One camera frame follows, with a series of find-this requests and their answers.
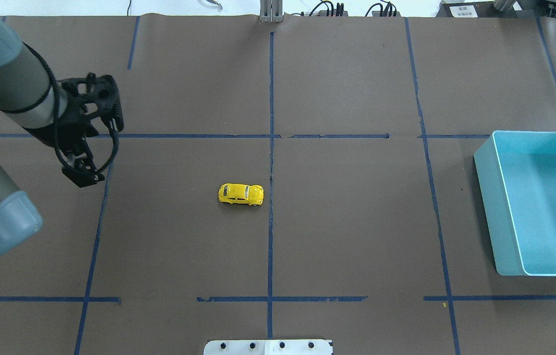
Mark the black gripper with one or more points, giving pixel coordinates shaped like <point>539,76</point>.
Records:
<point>73,129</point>

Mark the yellow beetle toy car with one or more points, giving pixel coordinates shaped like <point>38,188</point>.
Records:
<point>241,194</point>

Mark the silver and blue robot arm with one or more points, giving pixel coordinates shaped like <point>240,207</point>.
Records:
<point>28,84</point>

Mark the brown paper table cover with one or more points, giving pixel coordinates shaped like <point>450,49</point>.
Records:
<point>362,133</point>

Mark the teal plastic bin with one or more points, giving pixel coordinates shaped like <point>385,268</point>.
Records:
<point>516,171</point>

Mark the aluminium frame post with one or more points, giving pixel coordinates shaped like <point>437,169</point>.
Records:
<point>271,11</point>

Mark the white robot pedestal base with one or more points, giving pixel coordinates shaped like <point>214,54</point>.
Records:
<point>270,347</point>

